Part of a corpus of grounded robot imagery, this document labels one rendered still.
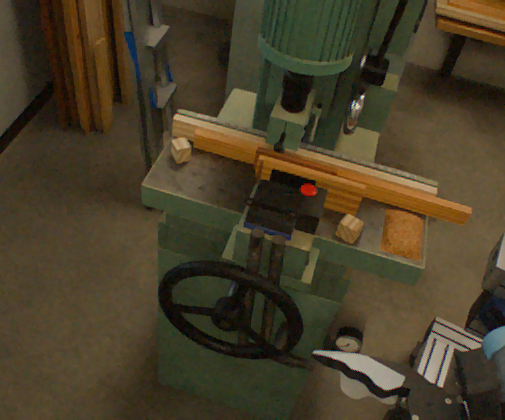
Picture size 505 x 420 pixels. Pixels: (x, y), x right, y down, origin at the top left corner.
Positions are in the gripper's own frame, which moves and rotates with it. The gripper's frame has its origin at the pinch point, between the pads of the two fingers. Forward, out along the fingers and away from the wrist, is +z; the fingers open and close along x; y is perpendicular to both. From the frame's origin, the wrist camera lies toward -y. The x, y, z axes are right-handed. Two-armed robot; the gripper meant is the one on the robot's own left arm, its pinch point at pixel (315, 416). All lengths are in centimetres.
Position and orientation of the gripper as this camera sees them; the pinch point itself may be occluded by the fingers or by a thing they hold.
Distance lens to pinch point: 51.0
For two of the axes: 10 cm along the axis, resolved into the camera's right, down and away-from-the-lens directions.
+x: 0.1, -6.2, 7.8
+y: -1.4, 7.7, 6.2
